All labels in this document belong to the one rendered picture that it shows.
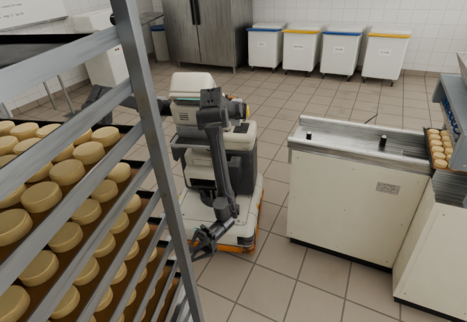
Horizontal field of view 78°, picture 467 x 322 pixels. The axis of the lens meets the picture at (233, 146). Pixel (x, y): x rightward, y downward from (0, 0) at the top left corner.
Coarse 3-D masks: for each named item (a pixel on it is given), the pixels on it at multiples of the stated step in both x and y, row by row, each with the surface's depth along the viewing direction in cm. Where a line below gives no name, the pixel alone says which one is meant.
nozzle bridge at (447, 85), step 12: (444, 84) 148; (456, 84) 147; (432, 96) 168; (444, 96) 162; (456, 96) 136; (444, 108) 154; (456, 108) 125; (456, 120) 120; (456, 144) 115; (456, 156) 113; (456, 168) 115
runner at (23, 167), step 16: (128, 80) 53; (112, 96) 48; (128, 96) 53; (80, 112) 41; (96, 112) 45; (64, 128) 38; (80, 128) 41; (48, 144) 36; (64, 144) 39; (16, 160) 32; (32, 160) 34; (48, 160) 36; (0, 176) 30; (16, 176) 32; (0, 192) 30
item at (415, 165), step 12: (288, 144) 166; (300, 144) 163; (312, 144) 160; (324, 144) 158; (336, 156) 157; (348, 156) 154; (360, 156) 152; (372, 156) 149; (384, 156) 146; (396, 156) 145; (408, 168) 144; (420, 168) 141
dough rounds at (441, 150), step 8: (432, 136) 154; (440, 136) 154; (448, 136) 154; (432, 144) 150; (440, 144) 148; (448, 144) 148; (432, 152) 146; (440, 152) 142; (448, 152) 142; (432, 160) 141; (440, 160) 137; (448, 160) 139; (440, 168) 135; (448, 168) 135
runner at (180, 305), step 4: (184, 292) 96; (180, 296) 94; (184, 296) 92; (180, 300) 93; (184, 300) 91; (180, 304) 92; (184, 304) 92; (176, 308) 91; (180, 308) 89; (176, 312) 90; (180, 312) 88; (172, 316) 89; (176, 316) 89; (180, 316) 89; (172, 320) 88; (176, 320) 86
